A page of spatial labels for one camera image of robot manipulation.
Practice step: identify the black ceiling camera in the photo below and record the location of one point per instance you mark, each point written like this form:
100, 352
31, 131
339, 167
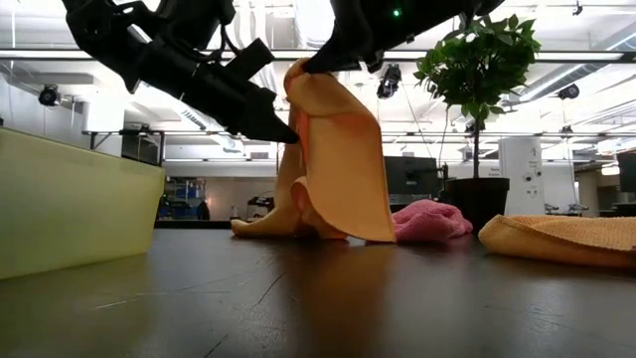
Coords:
569, 91
48, 95

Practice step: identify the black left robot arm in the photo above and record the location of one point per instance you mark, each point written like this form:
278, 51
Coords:
99, 25

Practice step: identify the green leafy plant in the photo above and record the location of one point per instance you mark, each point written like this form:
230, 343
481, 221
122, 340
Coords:
477, 64

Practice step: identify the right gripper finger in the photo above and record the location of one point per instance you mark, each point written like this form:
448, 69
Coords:
335, 60
374, 59

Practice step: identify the green plastic bin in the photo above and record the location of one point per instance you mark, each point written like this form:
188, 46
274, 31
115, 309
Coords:
69, 209

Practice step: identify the black aluminium table frame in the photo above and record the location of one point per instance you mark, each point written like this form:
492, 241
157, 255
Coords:
194, 225

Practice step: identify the long overhead light bar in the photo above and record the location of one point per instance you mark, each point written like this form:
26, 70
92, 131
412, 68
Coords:
571, 56

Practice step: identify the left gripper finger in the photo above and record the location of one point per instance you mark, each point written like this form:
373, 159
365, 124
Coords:
275, 112
253, 126

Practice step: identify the yellow microfiber towel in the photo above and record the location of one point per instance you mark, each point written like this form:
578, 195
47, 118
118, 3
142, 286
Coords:
343, 164

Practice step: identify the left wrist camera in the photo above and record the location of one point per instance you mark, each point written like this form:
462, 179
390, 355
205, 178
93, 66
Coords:
248, 57

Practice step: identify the orange microfiber towel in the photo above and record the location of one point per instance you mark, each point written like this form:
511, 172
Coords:
571, 238

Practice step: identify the black computer monitor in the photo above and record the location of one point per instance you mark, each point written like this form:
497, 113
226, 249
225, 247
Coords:
412, 174
628, 171

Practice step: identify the black background robot arm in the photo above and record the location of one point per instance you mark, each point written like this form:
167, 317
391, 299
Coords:
261, 204

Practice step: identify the pink microfiber towel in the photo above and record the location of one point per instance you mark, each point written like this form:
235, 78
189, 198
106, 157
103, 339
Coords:
427, 221

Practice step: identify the black plant pot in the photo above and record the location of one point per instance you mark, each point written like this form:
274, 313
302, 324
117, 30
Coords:
479, 199

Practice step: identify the blue storage bins shelf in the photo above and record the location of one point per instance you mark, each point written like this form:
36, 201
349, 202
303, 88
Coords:
186, 209

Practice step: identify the black hanging overhead camera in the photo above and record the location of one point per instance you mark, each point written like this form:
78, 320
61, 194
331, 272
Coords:
389, 79

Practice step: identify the white cylindrical appliance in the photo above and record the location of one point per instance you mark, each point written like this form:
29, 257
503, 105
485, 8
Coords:
522, 174

